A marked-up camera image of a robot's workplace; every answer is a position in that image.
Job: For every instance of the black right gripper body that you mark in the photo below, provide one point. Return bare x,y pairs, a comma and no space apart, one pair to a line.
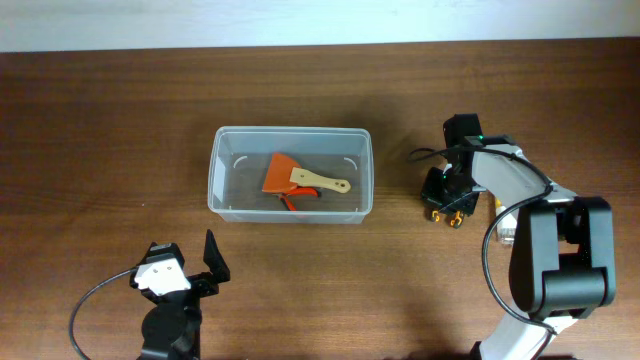
446,192

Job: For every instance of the yellow black needle-nose pliers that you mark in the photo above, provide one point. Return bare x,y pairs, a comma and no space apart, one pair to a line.
455,220

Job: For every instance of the orange scraper wooden handle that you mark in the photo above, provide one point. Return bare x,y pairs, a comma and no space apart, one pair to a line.
284,174

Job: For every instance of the red black cutting pliers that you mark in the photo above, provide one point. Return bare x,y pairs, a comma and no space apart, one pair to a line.
299,191

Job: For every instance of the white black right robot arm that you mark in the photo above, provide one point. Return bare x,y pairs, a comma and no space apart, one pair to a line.
562,264

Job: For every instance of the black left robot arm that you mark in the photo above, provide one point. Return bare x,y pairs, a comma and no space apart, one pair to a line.
171,330

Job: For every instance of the clear plastic container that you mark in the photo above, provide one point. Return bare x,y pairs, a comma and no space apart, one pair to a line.
241,156

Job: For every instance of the clear box coloured wall plugs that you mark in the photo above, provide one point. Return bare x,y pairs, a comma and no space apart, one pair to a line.
506,228

